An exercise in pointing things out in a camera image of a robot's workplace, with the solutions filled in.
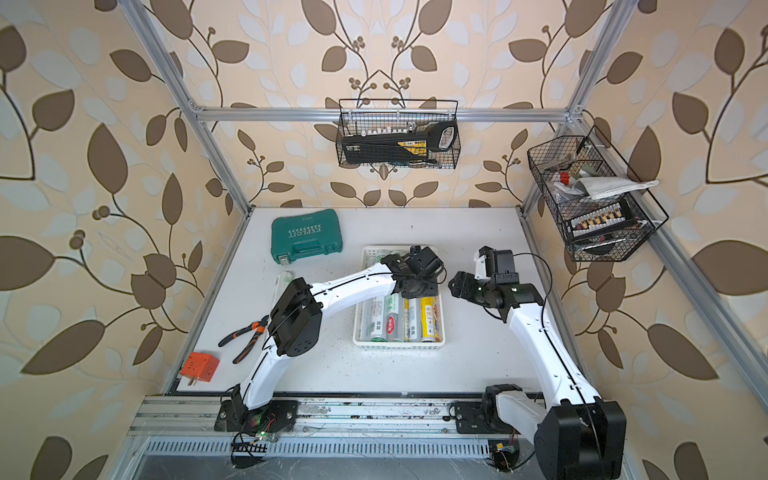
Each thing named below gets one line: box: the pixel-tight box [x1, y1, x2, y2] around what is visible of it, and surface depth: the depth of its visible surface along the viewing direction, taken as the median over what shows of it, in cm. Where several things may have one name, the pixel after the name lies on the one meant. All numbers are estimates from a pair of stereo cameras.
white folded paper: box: [573, 177, 659, 200], surface depth 63 cm
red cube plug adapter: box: [180, 352, 220, 386], surface depth 80 cm
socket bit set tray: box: [566, 202, 635, 238], surface depth 69 cm
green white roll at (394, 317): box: [385, 292, 404, 342], surface depth 85 cm
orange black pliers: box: [218, 315, 269, 365], surface depth 89 cm
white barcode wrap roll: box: [271, 271, 293, 309], surface depth 98 cm
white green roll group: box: [403, 298, 421, 343], surface depth 88 cm
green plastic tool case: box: [270, 209, 343, 266], surface depth 109 cm
